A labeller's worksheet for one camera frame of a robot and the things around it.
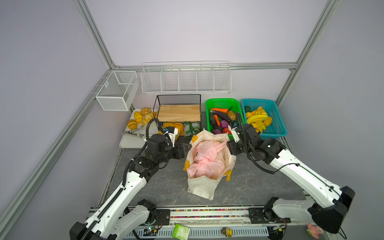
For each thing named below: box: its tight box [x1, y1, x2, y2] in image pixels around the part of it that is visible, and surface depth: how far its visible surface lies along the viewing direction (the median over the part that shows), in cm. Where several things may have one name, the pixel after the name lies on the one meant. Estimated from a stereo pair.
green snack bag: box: [181, 121, 201, 137], surface depth 107 cm
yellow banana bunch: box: [246, 106, 272, 134], surface depth 110 cm
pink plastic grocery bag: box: [187, 140, 229, 179], surface depth 77 cm
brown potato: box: [227, 110, 236, 121], surface depth 114 cm
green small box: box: [172, 223, 191, 240], surface depth 69 cm
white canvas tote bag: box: [183, 129, 236, 200], surface depth 80 cm
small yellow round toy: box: [227, 228, 233, 238], surface depth 69 cm
